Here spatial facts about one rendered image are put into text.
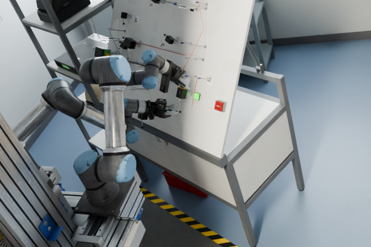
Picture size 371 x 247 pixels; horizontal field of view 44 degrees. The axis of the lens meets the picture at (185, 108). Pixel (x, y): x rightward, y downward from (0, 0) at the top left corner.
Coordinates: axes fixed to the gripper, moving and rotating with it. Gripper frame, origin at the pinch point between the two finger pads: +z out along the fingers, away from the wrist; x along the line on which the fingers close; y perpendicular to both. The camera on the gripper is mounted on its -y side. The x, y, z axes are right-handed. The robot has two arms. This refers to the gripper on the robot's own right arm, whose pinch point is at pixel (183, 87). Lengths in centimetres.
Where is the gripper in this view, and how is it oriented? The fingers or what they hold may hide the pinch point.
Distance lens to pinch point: 259.6
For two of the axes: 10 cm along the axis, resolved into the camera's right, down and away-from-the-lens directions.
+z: 5.5, 3.9, 7.4
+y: 4.9, -8.7, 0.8
